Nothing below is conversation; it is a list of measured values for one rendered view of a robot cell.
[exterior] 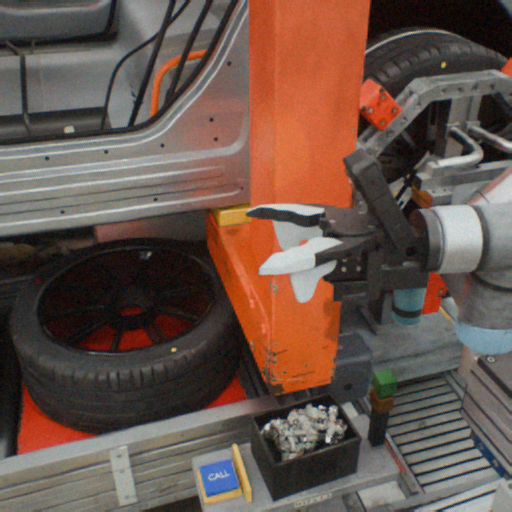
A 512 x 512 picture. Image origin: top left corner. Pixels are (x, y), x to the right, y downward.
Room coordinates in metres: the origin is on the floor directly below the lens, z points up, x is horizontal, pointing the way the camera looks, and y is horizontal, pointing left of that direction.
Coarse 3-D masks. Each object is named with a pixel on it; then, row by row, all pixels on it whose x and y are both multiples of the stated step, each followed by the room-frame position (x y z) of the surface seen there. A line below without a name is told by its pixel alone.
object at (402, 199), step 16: (432, 112) 1.54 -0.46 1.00; (480, 112) 1.69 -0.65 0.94; (496, 112) 1.60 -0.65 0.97; (432, 128) 1.52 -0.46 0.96; (496, 128) 1.59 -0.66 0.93; (416, 144) 1.52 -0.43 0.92; (432, 144) 1.57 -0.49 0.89; (480, 144) 1.69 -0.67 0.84; (384, 160) 1.50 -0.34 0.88; (400, 160) 1.50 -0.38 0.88; (496, 160) 1.61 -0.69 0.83; (400, 176) 1.51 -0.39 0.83; (400, 192) 1.52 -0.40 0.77; (368, 208) 1.68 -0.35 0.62; (416, 208) 1.68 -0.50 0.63
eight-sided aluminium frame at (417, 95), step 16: (416, 80) 1.44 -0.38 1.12; (432, 80) 1.43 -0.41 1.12; (448, 80) 1.43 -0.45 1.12; (464, 80) 1.43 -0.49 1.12; (480, 80) 1.44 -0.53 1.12; (496, 80) 1.45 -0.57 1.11; (400, 96) 1.43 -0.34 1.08; (416, 96) 1.39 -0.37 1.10; (432, 96) 1.39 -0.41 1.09; (448, 96) 1.41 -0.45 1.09; (464, 96) 1.42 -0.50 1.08; (496, 96) 1.50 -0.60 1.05; (416, 112) 1.39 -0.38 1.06; (368, 128) 1.41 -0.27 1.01; (400, 128) 1.38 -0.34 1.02; (368, 144) 1.36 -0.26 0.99; (384, 144) 1.36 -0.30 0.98; (352, 192) 1.37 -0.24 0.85
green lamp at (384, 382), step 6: (378, 372) 0.91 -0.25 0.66; (384, 372) 0.91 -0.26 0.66; (390, 372) 0.91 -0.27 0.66; (378, 378) 0.89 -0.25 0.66; (384, 378) 0.89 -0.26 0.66; (390, 378) 0.89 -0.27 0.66; (396, 378) 0.90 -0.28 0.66; (372, 384) 0.91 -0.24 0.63; (378, 384) 0.89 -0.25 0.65; (384, 384) 0.88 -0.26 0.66; (390, 384) 0.88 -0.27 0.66; (396, 384) 0.88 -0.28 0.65; (378, 390) 0.88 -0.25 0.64; (384, 390) 0.88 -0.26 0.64; (390, 390) 0.88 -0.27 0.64; (384, 396) 0.88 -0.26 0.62
